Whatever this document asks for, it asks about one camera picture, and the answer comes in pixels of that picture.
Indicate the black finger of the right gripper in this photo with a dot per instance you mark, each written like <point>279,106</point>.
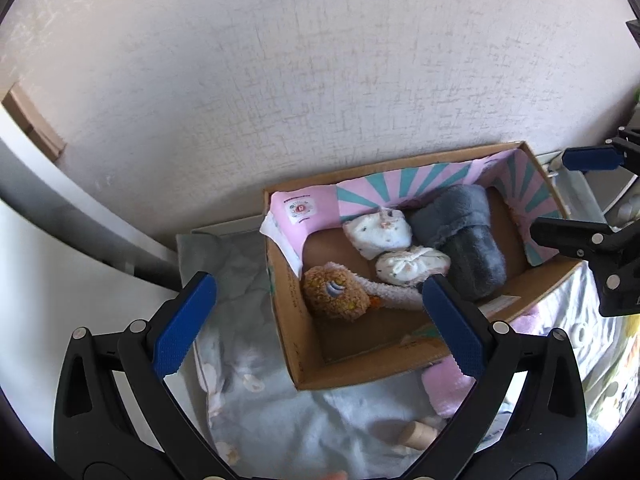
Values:
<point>569,237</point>

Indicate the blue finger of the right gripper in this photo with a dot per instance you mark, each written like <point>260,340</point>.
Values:
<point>599,158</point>

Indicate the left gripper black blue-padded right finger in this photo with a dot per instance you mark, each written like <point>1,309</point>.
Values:
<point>546,436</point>

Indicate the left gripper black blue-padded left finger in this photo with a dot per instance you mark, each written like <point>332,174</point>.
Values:
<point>115,417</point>

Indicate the pink fluffy towel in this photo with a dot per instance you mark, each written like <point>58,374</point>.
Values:
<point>446,386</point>

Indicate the beige round cosmetic jar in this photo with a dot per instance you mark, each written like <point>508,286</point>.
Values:
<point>418,436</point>

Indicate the white floral sock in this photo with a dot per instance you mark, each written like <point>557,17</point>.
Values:
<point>412,266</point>

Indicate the white spotted sock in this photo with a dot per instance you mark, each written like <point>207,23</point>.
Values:
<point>381,231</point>

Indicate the grey fluffy slipper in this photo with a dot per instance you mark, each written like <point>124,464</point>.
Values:
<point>457,222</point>

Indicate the brown plush toy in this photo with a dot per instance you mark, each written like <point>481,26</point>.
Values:
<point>334,292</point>

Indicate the pink teal cardboard box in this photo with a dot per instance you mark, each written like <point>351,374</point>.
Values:
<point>348,253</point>

